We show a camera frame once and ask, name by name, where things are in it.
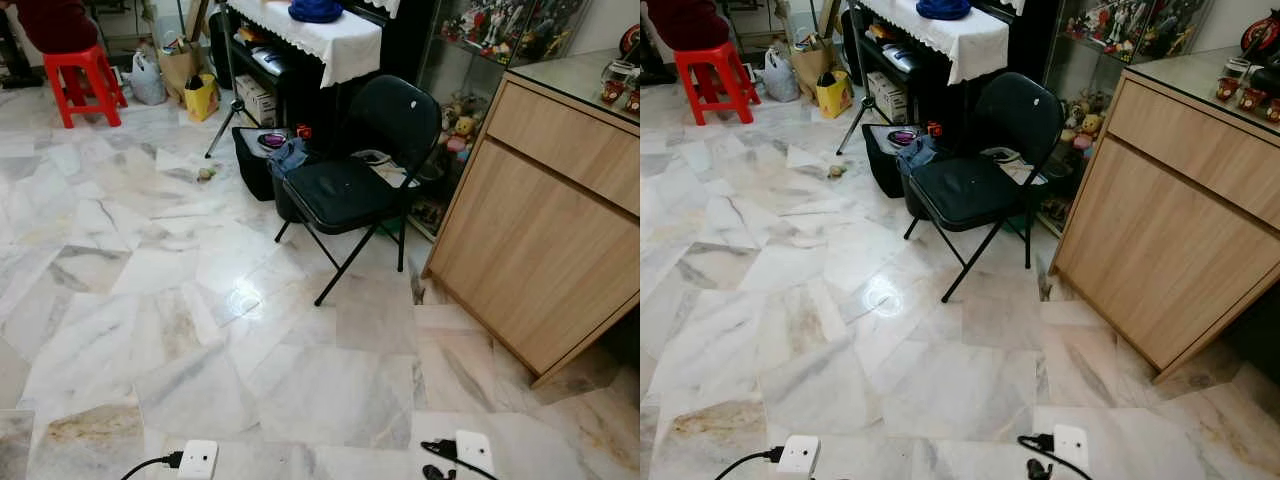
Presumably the light wooden cabinet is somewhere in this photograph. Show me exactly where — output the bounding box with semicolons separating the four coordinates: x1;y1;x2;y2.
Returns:
1050;45;1280;384
422;48;641;390

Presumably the red plastic stool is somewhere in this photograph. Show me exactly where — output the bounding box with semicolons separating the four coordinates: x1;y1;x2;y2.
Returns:
42;44;129;130
672;40;758;126

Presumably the beige plush bear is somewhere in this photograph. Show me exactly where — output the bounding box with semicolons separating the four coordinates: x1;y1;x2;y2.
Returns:
444;95;481;163
1066;92;1107;153

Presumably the white plastic bag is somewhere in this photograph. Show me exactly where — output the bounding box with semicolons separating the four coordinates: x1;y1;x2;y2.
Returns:
760;45;799;104
128;48;168;107

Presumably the person in dark red clothes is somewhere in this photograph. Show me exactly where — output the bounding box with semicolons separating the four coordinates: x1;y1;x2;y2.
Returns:
12;0;101;56
645;0;733;53

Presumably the black tripod stand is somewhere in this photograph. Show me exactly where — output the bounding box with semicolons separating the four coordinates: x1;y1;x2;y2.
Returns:
836;0;894;157
204;0;263;160

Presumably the yellow shopping bag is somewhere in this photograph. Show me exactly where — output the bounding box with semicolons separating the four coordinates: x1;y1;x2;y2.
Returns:
183;72;220;123
815;68;854;120

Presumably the brown paper bag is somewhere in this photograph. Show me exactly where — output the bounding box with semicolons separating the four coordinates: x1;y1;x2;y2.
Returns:
790;35;836;99
157;38;204;103

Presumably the black storage box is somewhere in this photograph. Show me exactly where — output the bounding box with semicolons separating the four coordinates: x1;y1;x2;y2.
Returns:
231;125;301;203
862;122;931;199

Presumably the glass display cabinet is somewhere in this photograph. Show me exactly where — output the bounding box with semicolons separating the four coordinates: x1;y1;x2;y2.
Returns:
1035;0;1216;236
405;0;593;241

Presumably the white cardboard box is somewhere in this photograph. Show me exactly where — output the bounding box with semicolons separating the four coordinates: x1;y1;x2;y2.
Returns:
866;70;909;125
234;74;278;128

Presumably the blue denim cloth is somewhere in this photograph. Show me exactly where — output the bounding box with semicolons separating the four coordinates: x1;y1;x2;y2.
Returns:
893;134;939;177
266;137;311;179

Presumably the black folding chair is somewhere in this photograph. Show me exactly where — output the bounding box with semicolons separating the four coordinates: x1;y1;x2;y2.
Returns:
272;74;443;307
900;71;1066;304

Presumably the black table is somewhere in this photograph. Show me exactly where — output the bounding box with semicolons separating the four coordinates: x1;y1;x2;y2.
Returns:
840;0;1063;131
208;0;441;136

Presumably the white lace tablecloth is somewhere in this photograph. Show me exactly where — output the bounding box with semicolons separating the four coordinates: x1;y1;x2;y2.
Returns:
858;0;1026;86
226;0;401;89

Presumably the blue cloth bundle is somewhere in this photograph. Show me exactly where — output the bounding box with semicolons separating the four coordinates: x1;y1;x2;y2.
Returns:
288;0;345;24
915;0;972;22

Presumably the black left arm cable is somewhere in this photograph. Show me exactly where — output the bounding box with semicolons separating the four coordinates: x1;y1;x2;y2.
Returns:
120;451;186;480
714;446;785;480

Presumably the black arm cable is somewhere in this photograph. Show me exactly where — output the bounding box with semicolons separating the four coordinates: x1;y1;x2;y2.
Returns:
1017;432;1093;480
419;437;498;480
714;446;785;480
120;451;186;480

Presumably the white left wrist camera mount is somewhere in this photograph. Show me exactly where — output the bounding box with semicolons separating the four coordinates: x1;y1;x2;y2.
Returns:
177;439;220;480
776;434;822;476

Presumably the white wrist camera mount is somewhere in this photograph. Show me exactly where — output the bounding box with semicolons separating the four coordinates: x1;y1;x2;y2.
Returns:
1050;424;1091;476
776;434;822;476
454;429;497;480
177;439;220;480

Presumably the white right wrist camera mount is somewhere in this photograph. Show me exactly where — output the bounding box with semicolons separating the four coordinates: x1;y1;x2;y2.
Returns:
1050;424;1091;476
454;429;497;480

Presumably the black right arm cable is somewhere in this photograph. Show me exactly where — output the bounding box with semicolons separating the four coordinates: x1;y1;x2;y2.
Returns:
1017;432;1093;480
419;437;498;480

